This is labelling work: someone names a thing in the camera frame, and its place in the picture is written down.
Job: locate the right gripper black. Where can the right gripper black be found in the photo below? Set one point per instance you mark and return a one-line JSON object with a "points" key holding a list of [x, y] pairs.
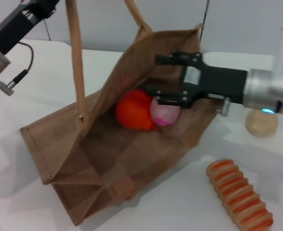
{"points": [[218, 83]]}

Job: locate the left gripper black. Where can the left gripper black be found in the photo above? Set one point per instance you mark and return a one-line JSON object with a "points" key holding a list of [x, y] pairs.
{"points": [[9, 30]]}

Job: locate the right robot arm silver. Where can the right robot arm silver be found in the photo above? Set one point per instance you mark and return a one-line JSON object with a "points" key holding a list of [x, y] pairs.
{"points": [[264, 92]]}

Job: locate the brown jute handbag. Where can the brown jute handbag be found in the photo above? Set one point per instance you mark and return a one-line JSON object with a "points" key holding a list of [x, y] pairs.
{"points": [[122, 156]]}

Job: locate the pink toy peach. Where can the pink toy peach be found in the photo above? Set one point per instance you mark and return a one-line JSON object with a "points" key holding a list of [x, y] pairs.
{"points": [[164, 114]]}

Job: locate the orange striped bread roll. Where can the orange striped bread roll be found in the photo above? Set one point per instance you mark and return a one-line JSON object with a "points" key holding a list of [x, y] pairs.
{"points": [[237, 195]]}

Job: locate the orange toy fruit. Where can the orange toy fruit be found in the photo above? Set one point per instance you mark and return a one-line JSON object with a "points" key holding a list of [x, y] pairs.
{"points": [[132, 111]]}

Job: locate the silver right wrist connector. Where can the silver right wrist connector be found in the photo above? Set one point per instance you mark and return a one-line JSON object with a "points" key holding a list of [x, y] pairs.
{"points": [[224, 106]]}

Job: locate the beige round bun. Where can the beige round bun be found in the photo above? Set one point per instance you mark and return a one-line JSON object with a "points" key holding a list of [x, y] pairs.
{"points": [[261, 126]]}

